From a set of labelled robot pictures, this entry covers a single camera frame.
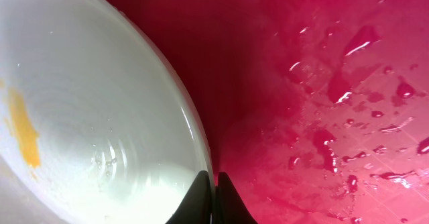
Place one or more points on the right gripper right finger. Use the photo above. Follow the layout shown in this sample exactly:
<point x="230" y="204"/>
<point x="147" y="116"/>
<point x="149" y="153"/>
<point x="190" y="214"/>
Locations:
<point x="230" y="209"/>

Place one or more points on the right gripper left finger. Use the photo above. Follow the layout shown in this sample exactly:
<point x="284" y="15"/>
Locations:
<point x="196" y="206"/>

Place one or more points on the white plate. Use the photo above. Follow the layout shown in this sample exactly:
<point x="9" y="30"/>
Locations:
<point x="96" y="126"/>

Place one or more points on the red plastic tray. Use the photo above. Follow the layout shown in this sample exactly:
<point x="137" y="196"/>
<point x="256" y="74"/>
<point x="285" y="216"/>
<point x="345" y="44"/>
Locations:
<point x="316" y="109"/>

